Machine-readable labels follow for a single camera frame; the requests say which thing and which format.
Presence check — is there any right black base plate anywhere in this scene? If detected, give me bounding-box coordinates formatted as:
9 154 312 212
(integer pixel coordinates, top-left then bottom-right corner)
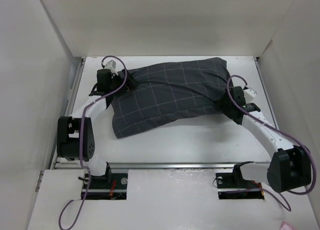
212 161 265 200

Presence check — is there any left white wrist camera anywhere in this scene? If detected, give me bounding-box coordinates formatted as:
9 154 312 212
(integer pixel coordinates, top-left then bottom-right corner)
101 60 118 75

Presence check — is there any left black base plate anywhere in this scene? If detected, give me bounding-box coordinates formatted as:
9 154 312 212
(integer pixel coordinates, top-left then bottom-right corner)
85 173 128 200

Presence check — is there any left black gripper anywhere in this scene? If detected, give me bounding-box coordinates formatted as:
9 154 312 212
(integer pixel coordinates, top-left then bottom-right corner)
108 69 138 97

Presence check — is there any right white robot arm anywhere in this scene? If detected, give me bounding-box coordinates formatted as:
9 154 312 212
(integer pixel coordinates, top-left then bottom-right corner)
218 86 316 193

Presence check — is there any dark grey checked pillowcase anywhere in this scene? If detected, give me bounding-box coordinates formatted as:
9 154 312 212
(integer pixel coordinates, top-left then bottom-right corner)
111 57 230 139

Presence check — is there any aluminium right rail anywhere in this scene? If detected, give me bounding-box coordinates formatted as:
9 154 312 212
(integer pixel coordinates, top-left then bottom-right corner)
253 57 279 129

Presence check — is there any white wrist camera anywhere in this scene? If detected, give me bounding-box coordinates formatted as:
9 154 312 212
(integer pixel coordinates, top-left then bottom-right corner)
243 87 257 104
101 60 118 75

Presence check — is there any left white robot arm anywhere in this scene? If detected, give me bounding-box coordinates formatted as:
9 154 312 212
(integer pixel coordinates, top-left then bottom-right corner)
56 67 138 188

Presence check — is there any aluminium front rail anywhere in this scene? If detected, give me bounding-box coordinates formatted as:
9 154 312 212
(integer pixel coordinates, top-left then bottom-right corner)
52 162 270 169

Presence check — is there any pink object at corner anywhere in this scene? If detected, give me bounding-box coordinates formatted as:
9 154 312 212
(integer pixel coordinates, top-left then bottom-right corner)
279 221 296 230

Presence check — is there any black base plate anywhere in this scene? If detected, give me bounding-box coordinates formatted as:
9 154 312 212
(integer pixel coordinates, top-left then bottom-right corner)
212 161 265 200
85 173 128 200

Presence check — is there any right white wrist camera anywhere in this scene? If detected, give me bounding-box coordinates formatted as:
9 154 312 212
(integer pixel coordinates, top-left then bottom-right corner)
243 87 257 104

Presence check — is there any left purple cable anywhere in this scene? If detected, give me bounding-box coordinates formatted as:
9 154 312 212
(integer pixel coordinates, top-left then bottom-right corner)
58 55 131 230

